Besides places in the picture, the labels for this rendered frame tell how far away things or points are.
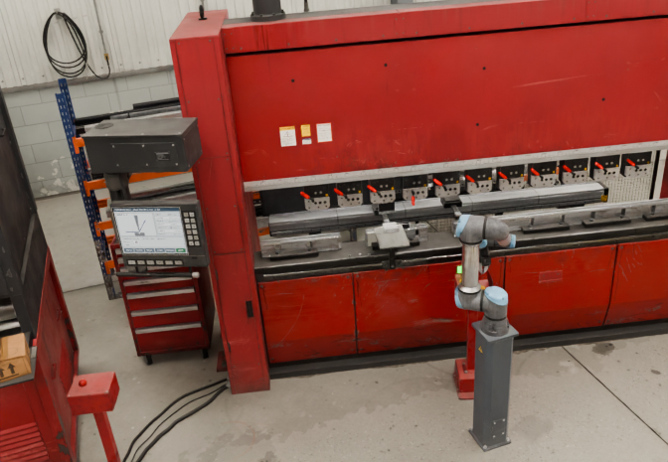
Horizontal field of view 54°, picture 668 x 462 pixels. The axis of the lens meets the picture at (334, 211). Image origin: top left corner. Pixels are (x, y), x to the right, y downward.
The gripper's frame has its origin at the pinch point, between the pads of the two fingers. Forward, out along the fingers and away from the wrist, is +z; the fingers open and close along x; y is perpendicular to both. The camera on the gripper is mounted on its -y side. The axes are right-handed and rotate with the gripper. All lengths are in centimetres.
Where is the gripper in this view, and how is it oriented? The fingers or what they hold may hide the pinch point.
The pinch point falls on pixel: (482, 272)
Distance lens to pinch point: 394.1
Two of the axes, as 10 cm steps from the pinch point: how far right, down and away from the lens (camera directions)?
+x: -10.0, 0.6, 0.5
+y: 0.1, -5.2, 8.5
